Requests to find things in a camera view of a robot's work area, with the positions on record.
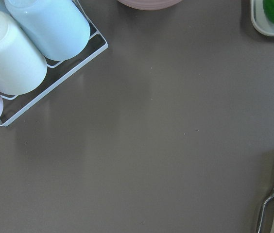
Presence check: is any light blue cup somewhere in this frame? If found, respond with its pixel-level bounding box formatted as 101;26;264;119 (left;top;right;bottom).
4;0;90;61

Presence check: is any white wire cup rack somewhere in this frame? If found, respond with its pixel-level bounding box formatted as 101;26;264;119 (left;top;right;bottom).
0;0;108;127

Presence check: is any white rectangular tray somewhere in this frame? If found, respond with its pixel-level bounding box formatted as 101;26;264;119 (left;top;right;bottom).
250;0;274;37

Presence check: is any pale mint white cup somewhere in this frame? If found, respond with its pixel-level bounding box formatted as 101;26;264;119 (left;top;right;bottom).
0;11;47;95

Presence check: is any pink bowl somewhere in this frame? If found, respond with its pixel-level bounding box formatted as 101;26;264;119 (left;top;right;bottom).
118;0;181;11

